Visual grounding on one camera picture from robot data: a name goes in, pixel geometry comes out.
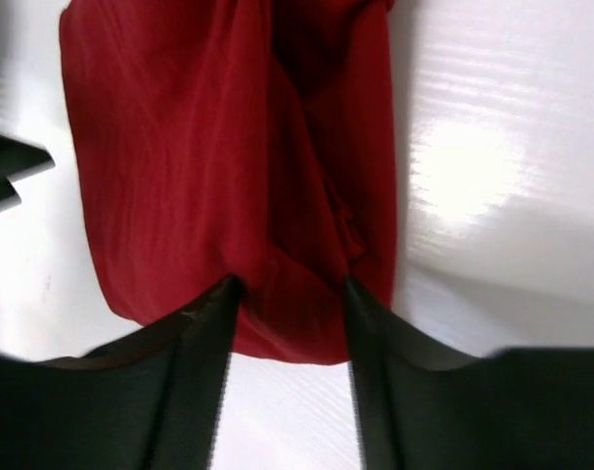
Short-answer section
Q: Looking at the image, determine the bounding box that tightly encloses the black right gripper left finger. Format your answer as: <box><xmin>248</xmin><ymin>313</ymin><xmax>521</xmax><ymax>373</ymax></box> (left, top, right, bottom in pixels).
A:
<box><xmin>0</xmin><ymin>277</ymin><xmax>243</xmax><ymax>469</ymax></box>

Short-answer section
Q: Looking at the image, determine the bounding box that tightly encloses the dark red t shirt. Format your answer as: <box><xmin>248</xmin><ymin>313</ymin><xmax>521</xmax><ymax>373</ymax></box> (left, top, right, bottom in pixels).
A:
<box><xmin>60</xmin><ymin>1</ymin><xmax>397</xmax><ymax>365</ymax></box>

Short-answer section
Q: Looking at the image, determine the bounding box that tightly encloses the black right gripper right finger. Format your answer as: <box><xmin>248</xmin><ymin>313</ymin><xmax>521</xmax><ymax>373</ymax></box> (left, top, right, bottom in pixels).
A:
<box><xmin>343</xmin><ymin>277</ymin><xmax>594</xmax><ymax>469</ymax></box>

